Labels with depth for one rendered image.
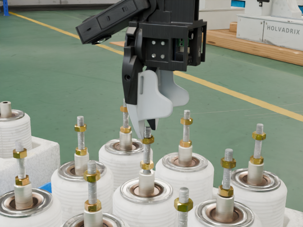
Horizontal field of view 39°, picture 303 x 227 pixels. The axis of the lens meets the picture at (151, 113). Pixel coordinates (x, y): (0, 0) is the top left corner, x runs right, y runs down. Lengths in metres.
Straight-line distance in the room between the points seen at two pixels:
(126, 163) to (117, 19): 0.28
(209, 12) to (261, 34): 0.82
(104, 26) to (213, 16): 3.50
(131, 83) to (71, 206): 0.23
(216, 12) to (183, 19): 3.54
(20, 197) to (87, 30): 0.23
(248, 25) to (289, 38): 0.42
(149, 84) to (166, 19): 0.08
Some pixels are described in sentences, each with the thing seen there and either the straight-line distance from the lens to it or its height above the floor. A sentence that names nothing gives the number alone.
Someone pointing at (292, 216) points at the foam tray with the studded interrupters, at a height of 0.18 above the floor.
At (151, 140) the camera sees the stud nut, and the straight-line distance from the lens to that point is 0.58.
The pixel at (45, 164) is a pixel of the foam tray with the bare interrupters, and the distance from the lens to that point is 0.98.
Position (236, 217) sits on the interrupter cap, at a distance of 0.57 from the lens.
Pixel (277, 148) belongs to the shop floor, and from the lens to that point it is 1.50.
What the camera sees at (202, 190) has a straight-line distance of 0.70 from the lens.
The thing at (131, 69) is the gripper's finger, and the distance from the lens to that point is 0.52.
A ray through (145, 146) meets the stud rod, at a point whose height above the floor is 0.32.
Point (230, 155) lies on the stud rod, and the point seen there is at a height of 0.34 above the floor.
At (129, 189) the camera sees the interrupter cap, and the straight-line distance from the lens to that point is 0.62.
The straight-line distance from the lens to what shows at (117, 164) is 0.73.
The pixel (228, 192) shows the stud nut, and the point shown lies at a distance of 0.55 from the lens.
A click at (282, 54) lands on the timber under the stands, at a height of 0.05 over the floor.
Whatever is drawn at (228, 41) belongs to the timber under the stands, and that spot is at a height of 0.06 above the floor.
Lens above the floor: 0.54
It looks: 18 degrees down
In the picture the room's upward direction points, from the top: 1 degrees clockwise
